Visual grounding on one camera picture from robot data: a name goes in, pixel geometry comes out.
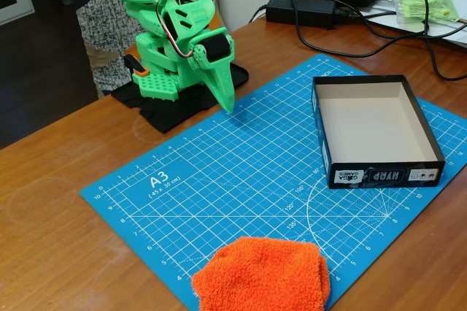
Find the green gripper, black servo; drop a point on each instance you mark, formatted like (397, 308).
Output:
(216, 68)

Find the orange fluffy towel cloth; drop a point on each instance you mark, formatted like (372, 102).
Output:
(262, 278)

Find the green 3D-printed robot arm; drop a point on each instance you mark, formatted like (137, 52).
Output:
(160, 84)

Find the black and orange clamp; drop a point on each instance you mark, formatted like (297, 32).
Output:
(136, 66)

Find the blue A3 cutting mat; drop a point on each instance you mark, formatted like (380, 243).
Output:
(237, 179)

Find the large black power adapter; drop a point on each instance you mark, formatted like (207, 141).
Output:
(299, 10)

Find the person in grey speckled clothing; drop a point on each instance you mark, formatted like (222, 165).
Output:
(102, 19)

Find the black cardboard box tray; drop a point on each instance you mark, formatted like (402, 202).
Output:
(365, 176)

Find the plastic bag of green parts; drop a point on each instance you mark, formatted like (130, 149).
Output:
(427, 0)

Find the white paper sheets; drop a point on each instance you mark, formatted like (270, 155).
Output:
(456, 31)

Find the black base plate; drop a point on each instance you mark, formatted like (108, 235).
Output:
(164, 114)

